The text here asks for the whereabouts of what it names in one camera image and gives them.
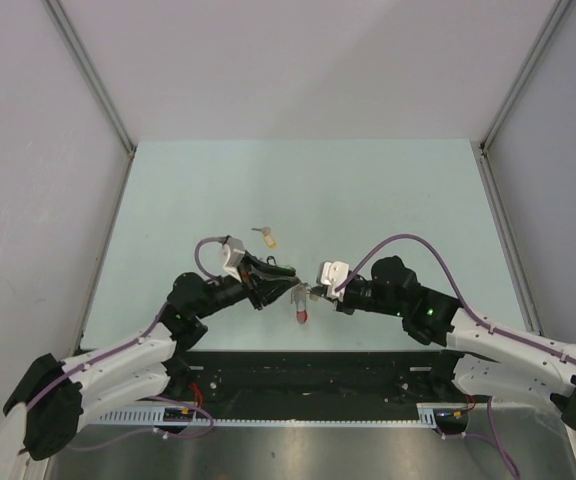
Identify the key with yellow tag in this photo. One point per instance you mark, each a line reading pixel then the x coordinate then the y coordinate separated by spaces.
pixel 268 238

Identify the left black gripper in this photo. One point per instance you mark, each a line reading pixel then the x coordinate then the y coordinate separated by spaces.
pixel 260 290

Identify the keys with black green tags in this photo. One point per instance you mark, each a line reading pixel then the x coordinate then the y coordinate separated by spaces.
pixel 280 264

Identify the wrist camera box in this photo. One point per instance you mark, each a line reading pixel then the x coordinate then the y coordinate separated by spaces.
pixel 331 276
pixel 233 251

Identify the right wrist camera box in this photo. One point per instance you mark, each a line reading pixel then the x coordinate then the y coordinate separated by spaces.
pixel 331 276

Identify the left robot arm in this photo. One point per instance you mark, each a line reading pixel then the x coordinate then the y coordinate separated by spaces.
pixel 63 396

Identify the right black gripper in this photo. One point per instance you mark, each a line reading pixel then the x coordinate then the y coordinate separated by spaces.
pixel 343 306

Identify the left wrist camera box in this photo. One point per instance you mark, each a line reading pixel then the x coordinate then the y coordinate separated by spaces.
pixel 233 251

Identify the red handled metal key holder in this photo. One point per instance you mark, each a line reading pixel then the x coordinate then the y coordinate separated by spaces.
pixel 300 295

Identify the white slotted cable duct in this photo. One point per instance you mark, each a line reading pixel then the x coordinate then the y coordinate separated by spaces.
pixel 173 416

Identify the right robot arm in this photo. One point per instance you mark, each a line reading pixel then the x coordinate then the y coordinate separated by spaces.
pixel 481 357

